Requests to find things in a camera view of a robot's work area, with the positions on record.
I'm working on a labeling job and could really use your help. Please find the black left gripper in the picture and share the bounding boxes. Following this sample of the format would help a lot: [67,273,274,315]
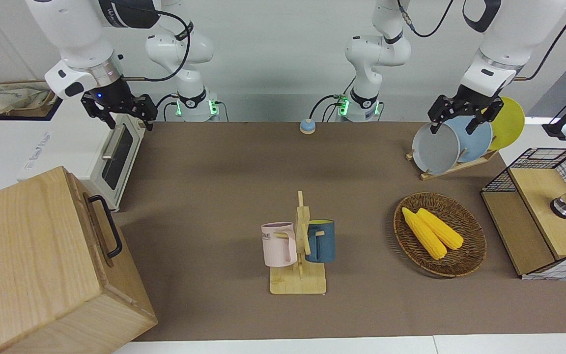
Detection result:
[427,84,505,136]

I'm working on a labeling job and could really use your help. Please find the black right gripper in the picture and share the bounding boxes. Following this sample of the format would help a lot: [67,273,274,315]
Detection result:
[81,76,159,132]

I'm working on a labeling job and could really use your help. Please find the wooden drawer with black handle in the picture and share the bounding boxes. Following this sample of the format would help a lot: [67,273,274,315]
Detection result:
[69,170,124,268]

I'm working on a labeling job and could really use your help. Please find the light wooden drawer cabinet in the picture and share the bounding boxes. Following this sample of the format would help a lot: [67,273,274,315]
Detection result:
[0,166,159,354]

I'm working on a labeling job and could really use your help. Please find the light blue plate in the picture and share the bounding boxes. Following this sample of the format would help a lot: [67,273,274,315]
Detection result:
[444,115,494,163]

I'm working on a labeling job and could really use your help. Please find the yellow plate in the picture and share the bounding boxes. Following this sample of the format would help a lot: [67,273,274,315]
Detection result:
[486,96,526,151]

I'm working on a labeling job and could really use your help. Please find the white toaster oven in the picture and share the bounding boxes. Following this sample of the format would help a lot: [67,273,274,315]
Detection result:
[17,112,147,213]

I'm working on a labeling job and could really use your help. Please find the grey plate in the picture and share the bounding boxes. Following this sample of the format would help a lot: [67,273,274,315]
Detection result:
[412,121,461,176]

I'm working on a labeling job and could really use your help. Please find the wooden plate rack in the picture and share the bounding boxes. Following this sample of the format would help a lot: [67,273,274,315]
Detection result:
[405,147,500,181]

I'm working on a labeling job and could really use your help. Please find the brown wicker basket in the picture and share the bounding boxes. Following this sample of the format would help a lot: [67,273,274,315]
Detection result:
[393,192,488,279]

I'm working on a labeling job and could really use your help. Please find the tan bag in tray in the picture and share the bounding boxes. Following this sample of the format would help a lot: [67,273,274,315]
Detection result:
[0,80,61,119]

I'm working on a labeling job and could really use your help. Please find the yellow corn cob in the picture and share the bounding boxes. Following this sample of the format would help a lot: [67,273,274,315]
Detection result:
[416,207,465,251]
[401,207,448,261]

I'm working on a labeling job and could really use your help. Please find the brown table mat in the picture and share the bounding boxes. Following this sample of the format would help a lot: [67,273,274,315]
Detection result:
[111,121,566,342]

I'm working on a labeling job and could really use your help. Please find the dark blue mug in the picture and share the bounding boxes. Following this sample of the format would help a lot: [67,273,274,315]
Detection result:
[305,219,336,264]

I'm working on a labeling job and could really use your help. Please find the pink mug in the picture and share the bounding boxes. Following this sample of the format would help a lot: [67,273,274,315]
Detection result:
[261,222,299,268]

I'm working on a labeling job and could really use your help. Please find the wooden mug rack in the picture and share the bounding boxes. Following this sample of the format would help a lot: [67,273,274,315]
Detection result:
[270,190,328,295]

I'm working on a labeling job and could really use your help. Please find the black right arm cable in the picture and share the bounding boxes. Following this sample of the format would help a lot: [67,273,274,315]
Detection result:
[110,0,193,83]

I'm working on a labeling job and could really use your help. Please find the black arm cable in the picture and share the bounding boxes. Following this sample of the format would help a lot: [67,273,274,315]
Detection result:
[513,0,566,82]
[110,0,193,83]

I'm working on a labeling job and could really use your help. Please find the wire grid wooden shelf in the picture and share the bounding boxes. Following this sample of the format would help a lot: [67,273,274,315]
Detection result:
[480,147,566,281]

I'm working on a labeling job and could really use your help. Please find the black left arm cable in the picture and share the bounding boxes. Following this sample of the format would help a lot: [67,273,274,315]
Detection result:
[513,0,566,82]

